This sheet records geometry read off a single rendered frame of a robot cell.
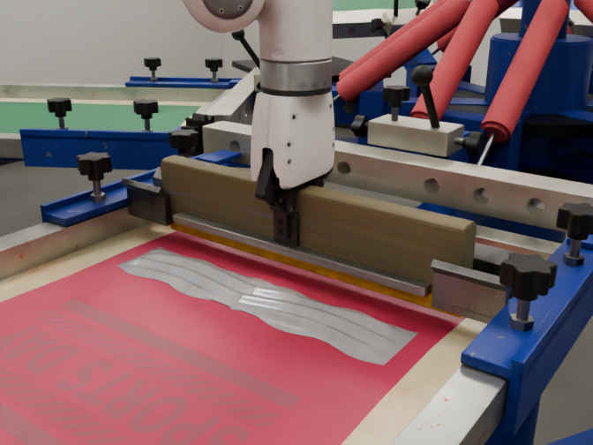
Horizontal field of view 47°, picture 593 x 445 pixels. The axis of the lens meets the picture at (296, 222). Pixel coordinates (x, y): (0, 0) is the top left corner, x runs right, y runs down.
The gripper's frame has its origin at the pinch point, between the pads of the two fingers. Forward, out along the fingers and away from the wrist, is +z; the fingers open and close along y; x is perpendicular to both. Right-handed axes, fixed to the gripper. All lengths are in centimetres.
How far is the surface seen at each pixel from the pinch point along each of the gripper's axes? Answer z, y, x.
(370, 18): -13, -104, -52
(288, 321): 5.6, 10.7, 6.7
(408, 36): -14, -64, -19
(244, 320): 6.0, 12.4, 2.6
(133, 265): 5.7, 10.5, -16.1
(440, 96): -6.5, -47.1, -4.5
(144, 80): 1, -63, -94
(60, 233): 2.9, 13.4, -25.5
